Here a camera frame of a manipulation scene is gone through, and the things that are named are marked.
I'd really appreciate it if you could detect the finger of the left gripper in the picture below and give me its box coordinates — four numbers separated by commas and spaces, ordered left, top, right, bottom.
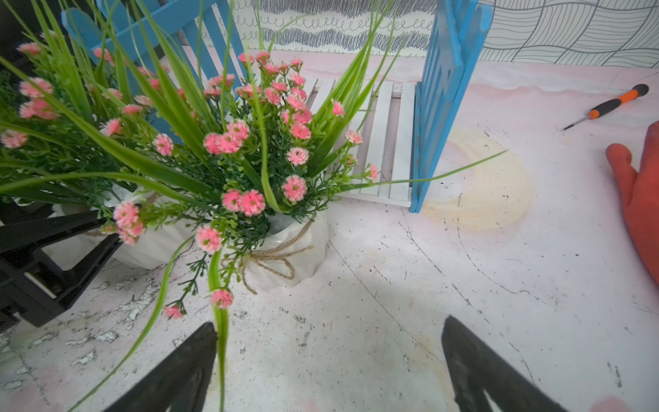
1, 211, 120, 330

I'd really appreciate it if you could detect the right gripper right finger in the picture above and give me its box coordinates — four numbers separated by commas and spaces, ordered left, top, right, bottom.
442, 316, 564, 411

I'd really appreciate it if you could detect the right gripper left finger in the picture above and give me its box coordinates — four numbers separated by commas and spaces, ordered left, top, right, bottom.
107, 322, 216, 412

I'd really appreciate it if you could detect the pink flower pot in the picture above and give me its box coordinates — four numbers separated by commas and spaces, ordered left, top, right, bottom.
0, 0, 207, 271
66, 0, 511, 412

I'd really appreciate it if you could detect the blue white wooden rack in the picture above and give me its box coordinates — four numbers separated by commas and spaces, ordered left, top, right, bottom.
61, 1, 493, 212

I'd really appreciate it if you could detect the orange black screwdriver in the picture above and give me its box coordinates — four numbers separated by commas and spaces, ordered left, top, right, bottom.
562, 83, 650, 131

